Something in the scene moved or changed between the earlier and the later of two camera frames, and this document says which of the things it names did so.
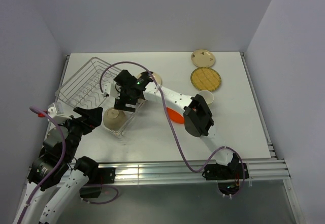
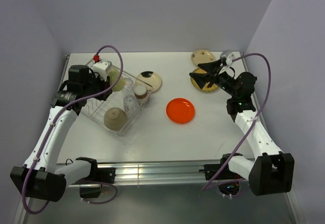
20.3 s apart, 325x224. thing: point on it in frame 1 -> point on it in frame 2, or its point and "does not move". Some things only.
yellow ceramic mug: x=207 y=95 -> x=113 y=74
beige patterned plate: x=202 y=58 does not move
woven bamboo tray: x=205 y=78 does not move
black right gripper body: x=125 y=98 -> x=223 y=80
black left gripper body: x=77 y=127 -> x=95 y=84
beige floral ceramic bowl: x=114 y=119 does not move
